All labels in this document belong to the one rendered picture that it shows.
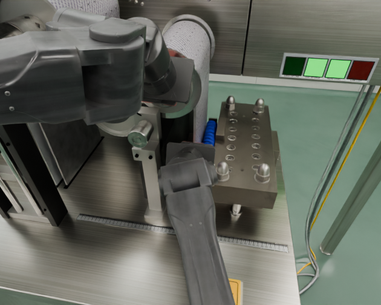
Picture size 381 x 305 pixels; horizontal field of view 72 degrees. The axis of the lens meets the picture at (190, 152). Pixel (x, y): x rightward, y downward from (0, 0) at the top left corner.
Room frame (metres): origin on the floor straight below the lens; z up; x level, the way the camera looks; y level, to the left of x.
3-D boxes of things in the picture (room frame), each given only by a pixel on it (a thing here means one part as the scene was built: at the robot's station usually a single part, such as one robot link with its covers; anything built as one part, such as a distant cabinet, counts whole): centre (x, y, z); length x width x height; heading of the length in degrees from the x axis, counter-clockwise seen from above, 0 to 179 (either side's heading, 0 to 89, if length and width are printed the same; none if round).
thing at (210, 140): (0.59, -0.05, 1.03); 0.21 x 0.04 x 0.03; 170
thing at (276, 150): (0.61, -0.25, 0.96); 0.10 x 0.03 x 0.11; 170
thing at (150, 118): (0.45, 0.09, 1.05); 0.06 x 0.05 x 0.31; 170
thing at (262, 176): (0.44, -0.17, 1.05); 0.04 x 0.04 x 0.04
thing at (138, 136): (0.41, 0.10, 1.18); 0.04 x 0.02 x 0.04; 80
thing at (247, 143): (0.61, -0.15, 1.00); 0.40 x 0.16 x 0.06; 170
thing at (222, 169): (0.45, -0.08, 1.05); 0.04 x 0.04 x 0.04
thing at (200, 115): (0.59, -0.03, 1.11); 0.23 x 0.01 x 0.18; 170
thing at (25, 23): (0.50, 0.30, 1.33); 0.06 x 0.06 x 0.06; 80
